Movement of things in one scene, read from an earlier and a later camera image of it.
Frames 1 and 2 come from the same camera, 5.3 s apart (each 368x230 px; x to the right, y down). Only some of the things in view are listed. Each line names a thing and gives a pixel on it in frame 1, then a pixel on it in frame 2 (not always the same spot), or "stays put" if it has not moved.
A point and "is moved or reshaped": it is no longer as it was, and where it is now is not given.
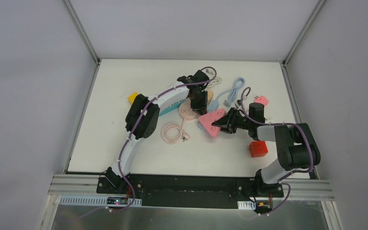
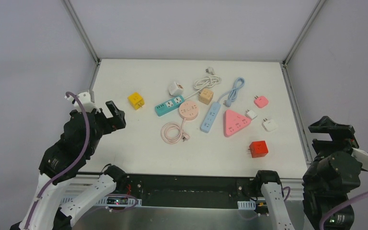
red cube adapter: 258,149 stays put
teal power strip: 175,106 stays put
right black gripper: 231,120 to 332,136
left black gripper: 198,102 to 104,119
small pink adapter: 261,99 stays put
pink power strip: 206,120 is moved or reshaped
